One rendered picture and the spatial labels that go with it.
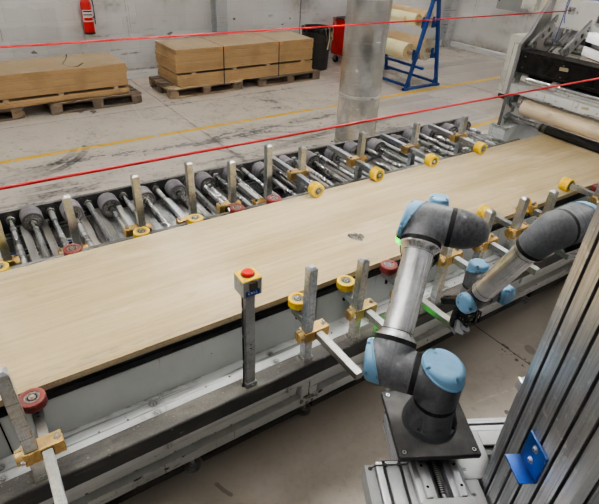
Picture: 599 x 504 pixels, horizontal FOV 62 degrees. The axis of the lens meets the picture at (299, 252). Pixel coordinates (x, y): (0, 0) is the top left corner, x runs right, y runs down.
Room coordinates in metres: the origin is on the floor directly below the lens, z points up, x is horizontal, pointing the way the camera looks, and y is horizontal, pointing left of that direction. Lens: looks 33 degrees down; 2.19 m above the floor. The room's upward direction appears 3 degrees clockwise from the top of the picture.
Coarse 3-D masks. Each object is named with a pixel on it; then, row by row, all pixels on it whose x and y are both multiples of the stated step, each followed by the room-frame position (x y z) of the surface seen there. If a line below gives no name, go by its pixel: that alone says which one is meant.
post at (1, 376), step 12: (0, 372) 0.90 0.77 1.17; (0, 384) 0.88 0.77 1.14; (12, 384) 0.90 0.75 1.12; (12, 396) 0.89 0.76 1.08; (12, 408) 0.89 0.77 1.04; (12, 420) 0.88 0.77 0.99; (24, 420) 0.90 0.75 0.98; (24, 432) 0.89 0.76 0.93; (24, 444) 0.88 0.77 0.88; (36, 444) 0.91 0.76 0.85; (36, 468) 0.89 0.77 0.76
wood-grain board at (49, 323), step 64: (384, 192) 2.64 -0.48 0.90; (448, 192) 2.69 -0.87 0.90; (512, 192) 2.74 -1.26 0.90; (576, 192) 2.82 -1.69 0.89; (64, 256) 1.82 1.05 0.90; (128, 256) 1.85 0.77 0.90; (192, 256) 1.88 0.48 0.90; (256, 256) 1.90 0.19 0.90; (320, 256) 1.93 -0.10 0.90; (384, 256) 1.96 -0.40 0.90; (0, 320) 1.38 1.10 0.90; (64, 320) 1.40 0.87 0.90; (128, 320) 1.42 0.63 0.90; (192, 320) 1.44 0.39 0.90
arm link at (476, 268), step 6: (474, 258) 1.56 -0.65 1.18; (468, 264) 1.53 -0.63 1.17; (474, 264) 1.51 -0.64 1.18; (480, 264) 1.52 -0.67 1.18; (486, 264) 1.52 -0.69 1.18; (468, 270) 1.52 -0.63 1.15; (474, 270) 1.50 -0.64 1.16; (480, 270) 1.49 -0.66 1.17; (486, 270) 1.50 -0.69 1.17; (468, 276) 1.51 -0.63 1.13; (474, 276) 1.49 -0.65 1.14; (480, 276) 1.48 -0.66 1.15; (468, 282) 1.51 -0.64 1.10; (474, 282) 1.49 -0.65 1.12; (468, 288) 1.50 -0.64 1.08
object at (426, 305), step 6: (384, 276) 1.88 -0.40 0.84; (390, 276) 1.86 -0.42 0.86; (390, 282) 1.85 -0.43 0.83; (426, 300) 1.69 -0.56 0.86; (426, 306) 1.66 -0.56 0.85; (432, 306) 1.66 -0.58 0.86; (432, 312) 1.63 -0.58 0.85; (438, 312) 1.62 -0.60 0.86; (438, 318) 1.60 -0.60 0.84; (444, 318) 1.58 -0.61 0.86; (444, 324) 1.57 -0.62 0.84
